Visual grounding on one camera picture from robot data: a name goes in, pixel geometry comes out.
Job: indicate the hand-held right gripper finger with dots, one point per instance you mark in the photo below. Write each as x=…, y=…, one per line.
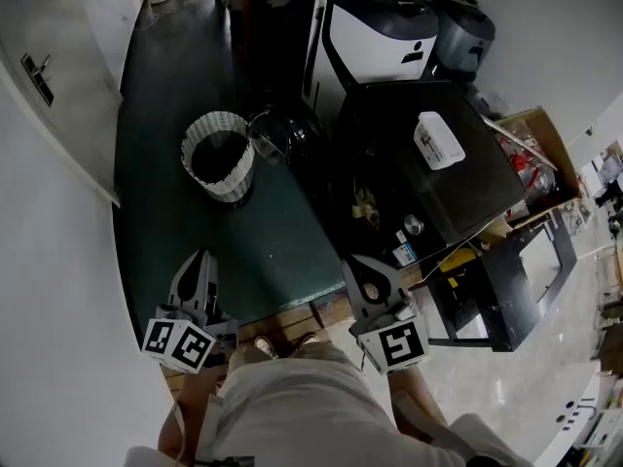
x=351, y=285
x=395, y=287

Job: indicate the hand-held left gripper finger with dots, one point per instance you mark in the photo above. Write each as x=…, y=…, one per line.
x=174, y=287
x=207, y=285

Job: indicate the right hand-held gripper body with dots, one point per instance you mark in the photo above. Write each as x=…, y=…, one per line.
x=399, y=346

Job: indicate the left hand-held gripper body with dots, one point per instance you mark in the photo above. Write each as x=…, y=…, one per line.
x=163, y=341

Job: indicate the white woven laundry basket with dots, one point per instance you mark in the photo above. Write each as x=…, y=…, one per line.
x=233, y=188

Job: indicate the black washing machine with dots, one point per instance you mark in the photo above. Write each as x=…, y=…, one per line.
x=477, y=183

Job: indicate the person's left forearm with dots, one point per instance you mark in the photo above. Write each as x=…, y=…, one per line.
x=170, y=431

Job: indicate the person's right forearm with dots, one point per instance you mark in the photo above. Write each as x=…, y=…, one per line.
x=414, y=397

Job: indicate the blue and white label sticker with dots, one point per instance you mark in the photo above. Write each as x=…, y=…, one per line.
x=406, y=255

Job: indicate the silver round knob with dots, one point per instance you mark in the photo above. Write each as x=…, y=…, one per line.
x=414, y=225

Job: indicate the yellow flat item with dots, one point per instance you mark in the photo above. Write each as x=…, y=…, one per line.
x=457, y=263

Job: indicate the person's right shoe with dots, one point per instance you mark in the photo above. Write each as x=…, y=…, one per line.
x=309, y=339

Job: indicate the person's shoe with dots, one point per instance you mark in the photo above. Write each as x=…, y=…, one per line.
x=309, y=339
x=267, y=347

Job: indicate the person's left shoe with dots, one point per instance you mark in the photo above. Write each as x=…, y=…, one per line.
x=267, y=347

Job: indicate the black metal stand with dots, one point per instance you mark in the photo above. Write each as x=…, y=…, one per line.
x=501, y=285

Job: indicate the person's beige shorts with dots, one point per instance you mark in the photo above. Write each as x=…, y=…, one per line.
x=292, y=406

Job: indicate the white plastic lidded box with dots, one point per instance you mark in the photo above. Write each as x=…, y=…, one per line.
x=438, y=139

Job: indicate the clear jar red lid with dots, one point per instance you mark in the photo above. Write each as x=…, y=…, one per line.
x=533, y=178

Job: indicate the brown cardboard box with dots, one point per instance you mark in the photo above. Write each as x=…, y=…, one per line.
x=555, y=149

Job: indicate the white and black appliance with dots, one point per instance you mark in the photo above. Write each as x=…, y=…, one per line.
x=375, y=46

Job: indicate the white door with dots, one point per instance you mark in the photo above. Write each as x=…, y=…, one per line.
x=63, y=42

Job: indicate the brown wooden post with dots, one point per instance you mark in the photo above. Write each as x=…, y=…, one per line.
x=255, y=8

